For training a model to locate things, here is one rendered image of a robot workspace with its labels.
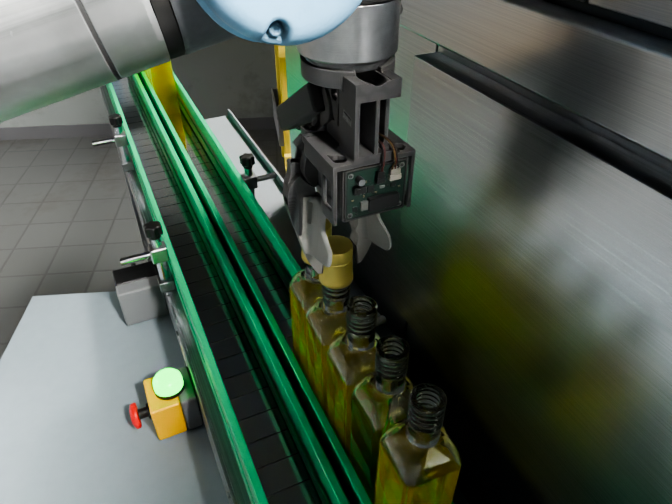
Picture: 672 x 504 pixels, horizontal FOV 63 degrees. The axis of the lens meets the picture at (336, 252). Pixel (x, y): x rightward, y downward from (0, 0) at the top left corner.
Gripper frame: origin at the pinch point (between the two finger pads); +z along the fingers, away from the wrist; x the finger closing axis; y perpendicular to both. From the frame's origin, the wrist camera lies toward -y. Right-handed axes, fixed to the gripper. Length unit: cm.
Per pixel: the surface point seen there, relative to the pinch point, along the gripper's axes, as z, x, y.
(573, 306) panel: -3.5, 12.2, 18.4
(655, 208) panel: -14.5, 12.2, 21.5
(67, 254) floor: 116, -47, -187
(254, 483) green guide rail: 20.0, -13.1, 8.5
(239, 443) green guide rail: 20.0, -13.2, 3.3
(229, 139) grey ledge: 28, 10, -88
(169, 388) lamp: 31.7, -18.9, -17.8
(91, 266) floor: 116, -38, -173
